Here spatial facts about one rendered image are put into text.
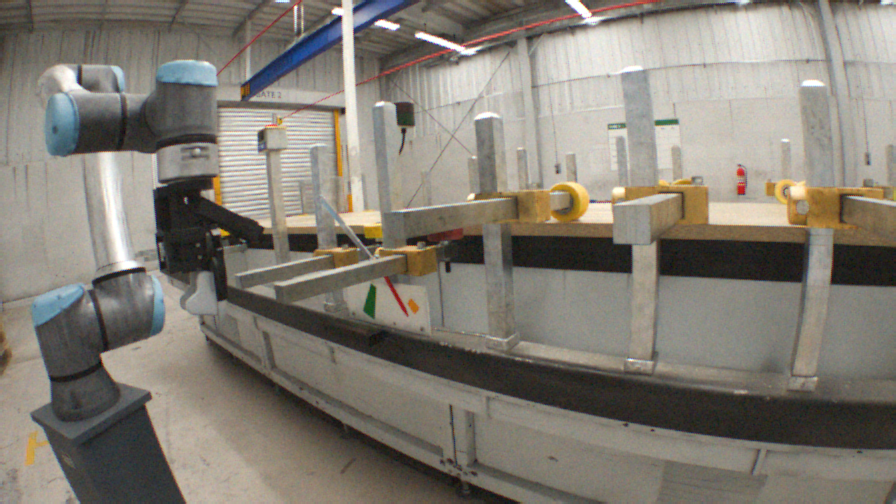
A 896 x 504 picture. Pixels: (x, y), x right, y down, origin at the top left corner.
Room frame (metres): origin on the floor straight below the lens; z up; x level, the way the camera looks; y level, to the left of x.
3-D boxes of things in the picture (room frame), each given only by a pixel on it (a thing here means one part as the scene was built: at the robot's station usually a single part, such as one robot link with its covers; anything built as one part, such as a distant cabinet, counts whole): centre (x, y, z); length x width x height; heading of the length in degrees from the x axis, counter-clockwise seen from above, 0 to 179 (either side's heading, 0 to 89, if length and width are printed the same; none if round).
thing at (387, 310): (0.83, 0.15, 0.75); 0.26 x 0.01 x 0.10; 51
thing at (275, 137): (1.15, 0.50, 1.18); 0.07 x 0.07 x 0.08; 51
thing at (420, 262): (0.82, 0.09, 0.85); 0.13 x 0.06 x 0.05; 51
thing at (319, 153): (0.99, 0.30, 0.89); 0.03 x 0.03 x 0.48; 51
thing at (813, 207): (0.34, -0.49, 0.95); 0.13 x 0.06 x 0.05; 51
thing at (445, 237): (0.89, 0.00, 0.85); 0.08 x 0.08 x 0.11
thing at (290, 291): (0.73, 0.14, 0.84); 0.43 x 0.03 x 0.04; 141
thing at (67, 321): (0.58, 0.86, 0.79); 0.17 x 0.15 x 0.18; 150
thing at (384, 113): (0.83, 0.11, 0.93); 0.03 x 0.03 x 0.48; 51
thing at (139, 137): (0.53, 0.45, 1.14); 0.12 x 0.12 x 0.09; 60
